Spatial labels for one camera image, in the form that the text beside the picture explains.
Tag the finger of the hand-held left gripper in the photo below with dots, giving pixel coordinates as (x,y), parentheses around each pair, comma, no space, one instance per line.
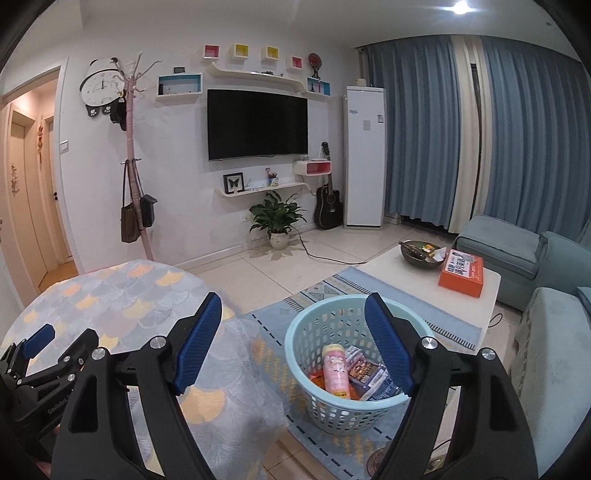
(40,340)
(69,362)

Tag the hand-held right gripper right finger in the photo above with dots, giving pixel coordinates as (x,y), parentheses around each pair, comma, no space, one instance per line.
(388,341)

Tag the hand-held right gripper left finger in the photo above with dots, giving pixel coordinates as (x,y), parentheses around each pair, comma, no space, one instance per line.
(198,341)

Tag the grey striped packet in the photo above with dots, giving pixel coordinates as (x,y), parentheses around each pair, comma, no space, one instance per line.
(354,355)

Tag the dark brown snack packet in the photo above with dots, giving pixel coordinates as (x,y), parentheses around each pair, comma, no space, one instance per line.
(364,371)

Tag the blue and white packet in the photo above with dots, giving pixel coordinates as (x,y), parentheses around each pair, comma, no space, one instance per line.
(381,387)

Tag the pink bottle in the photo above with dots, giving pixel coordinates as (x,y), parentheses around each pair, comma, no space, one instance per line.
(334,374)

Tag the light blue perforated basket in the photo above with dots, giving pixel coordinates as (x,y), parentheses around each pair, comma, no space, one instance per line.
(323,415)

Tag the black shoulder bag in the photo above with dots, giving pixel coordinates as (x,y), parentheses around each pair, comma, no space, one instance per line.
(147,210)

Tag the white coffee table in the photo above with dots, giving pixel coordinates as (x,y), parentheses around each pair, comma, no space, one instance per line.
(406,286)

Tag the blue patterned rug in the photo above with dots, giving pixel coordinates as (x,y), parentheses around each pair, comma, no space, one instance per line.
(332,286)

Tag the orange plastic bag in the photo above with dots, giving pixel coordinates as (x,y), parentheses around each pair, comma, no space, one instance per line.
(318,379)

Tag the round table patterned cloth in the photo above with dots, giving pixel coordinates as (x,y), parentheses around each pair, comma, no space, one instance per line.
(115,295)

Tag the dark bowl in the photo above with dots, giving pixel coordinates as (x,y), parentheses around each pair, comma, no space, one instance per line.
(413,260)

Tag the assorted snack packets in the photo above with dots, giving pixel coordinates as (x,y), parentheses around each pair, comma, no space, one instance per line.
(425,251)

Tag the orange printed box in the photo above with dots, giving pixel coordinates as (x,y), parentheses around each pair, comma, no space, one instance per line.
(461,274)

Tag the light wooden door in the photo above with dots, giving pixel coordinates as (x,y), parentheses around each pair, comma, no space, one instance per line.
(27,230)

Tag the brown handbag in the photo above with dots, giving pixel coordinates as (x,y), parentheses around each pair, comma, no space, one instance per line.
(130,226)

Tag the black acoustic guitar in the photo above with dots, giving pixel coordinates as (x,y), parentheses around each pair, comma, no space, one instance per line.
(328,210)

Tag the blue-grey armchair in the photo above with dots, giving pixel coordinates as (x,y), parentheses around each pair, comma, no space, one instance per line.
(498,249)

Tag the potted green plant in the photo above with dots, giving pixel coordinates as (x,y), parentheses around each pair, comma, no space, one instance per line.
(277,214)

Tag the short curved white shelf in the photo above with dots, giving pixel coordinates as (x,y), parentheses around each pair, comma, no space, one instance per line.
(258,189)

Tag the grey covered sofa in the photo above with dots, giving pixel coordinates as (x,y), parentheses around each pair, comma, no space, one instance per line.
(554,369)

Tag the small colourful figurine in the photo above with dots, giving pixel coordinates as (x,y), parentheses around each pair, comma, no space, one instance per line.
(271,177)

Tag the white standing air conditioner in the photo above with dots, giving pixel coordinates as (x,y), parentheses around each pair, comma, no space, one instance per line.
(364,161)

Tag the pink-lined box shelf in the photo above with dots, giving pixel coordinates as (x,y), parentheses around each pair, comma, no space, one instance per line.
(314,168)

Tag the blue curtain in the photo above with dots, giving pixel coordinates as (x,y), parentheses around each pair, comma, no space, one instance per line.
(535,138)
(411,138)

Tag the pink coat rack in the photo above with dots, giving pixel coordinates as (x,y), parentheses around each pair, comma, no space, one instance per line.
(133,138)

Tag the cream curtain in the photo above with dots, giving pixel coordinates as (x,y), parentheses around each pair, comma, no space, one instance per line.
(466,138)

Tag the black hanging pouch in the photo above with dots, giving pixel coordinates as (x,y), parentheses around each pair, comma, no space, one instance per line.
(117,115)

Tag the large blue-lined box shelf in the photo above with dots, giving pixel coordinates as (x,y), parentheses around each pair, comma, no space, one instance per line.
(180,85)

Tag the small blue-lined box shelf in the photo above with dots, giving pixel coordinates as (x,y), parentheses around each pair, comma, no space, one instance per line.
(318,87)

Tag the long curved white shelf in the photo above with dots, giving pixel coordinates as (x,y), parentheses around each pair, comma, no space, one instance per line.
(258,77)

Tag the round fan ornament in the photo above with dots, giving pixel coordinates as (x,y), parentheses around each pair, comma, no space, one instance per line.
(315,62)

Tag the red cube shelf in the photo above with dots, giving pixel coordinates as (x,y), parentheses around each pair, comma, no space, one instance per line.
(211,51)
(297,62)

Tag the yellow cube shelf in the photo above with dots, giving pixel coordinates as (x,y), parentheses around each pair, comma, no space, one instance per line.
(270,53)
(241,51)

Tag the ceiling light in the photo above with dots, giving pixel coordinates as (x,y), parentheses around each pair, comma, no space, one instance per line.
(461,6)

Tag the butterfly picture frame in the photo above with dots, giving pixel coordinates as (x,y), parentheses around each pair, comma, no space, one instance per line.
(233,182)

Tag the black wall television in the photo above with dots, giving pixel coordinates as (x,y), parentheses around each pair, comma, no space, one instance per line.
(256,124)

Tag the white panda wall clock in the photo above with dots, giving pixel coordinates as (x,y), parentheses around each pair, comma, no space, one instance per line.
(102,85)

